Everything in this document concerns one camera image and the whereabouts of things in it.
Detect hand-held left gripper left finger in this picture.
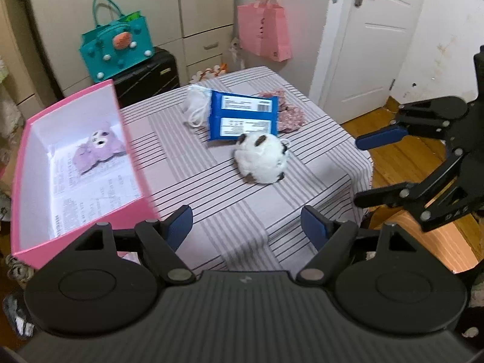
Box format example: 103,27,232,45
57,204,197,287

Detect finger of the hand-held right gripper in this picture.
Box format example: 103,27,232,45
354,147,467,222
355,96,471,151

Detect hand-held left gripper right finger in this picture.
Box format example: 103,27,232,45
297,205,436,287

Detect pink cardboard box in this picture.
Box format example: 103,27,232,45
11,79,164,271

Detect white panda plush toy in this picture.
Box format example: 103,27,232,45
232,132,291,185

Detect pink floral scrunchie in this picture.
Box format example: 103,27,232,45
259,87,307,134

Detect blue wet wipe packet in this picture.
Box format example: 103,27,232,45
207,90,280,143

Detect striped bed sheet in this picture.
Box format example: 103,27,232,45
117,67,373,273

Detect printed paper sheet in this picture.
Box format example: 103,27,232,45
49,147,146,240

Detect white door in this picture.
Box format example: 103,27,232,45
310,0,430,123

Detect purple plush toy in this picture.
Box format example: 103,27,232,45
72,130,127,176

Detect white fluffy bundle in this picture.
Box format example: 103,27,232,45
183,84,212,128

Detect black suitcase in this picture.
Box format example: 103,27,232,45
111,47,180,108

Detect pink paper bag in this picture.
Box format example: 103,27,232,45
237,0,292,62

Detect orange and white flowers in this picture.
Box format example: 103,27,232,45
189,62,229,84

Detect teal felt handbag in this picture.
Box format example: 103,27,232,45
79,0,155,84

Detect cream wardrobe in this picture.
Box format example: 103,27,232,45
19,0,237,99

